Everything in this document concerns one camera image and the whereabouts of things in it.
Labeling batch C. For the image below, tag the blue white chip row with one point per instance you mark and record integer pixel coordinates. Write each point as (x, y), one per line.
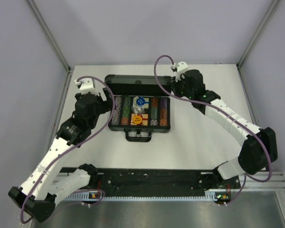
(117, 111)

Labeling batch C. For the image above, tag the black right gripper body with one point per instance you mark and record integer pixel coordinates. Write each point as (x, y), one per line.
(180, 88)

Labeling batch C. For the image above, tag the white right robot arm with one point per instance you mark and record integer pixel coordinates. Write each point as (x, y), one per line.
(258, 145)

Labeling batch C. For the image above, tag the blue playing card box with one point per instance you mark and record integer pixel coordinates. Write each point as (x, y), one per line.
(146, 105)

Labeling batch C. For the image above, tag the yellow big blind button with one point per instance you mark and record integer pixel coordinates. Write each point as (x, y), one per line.
(137, 119)

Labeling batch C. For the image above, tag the purple orange chip row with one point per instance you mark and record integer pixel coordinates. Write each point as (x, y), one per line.
(163, 112)

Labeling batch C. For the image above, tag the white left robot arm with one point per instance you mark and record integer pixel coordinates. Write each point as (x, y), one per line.
(38, 195)

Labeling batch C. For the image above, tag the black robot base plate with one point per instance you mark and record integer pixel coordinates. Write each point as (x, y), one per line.
(158, 182)

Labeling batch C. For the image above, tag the red playing card box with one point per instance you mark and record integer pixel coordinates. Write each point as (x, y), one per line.
(145, 119)

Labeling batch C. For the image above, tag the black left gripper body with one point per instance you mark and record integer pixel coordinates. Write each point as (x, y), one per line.
(103, 106)

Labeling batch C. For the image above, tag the orange grey chip row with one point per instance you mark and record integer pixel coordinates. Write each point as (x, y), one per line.
(154, 108)

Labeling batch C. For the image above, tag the blue small blind button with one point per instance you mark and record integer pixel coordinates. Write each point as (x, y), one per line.
(140, 101)

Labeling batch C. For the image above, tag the stack of poker chips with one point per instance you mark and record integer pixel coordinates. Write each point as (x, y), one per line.
(153, 122)

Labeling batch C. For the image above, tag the green chip row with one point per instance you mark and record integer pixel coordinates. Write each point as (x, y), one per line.
(126, 111)

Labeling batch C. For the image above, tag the black poker set case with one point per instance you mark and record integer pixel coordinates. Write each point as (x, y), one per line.
(146, 86)

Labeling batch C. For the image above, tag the small silver key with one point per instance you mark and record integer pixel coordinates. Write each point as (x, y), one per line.
(138, 109)

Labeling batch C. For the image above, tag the blue-grey cable duct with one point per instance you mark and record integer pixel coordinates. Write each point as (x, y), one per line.
(91, 197)

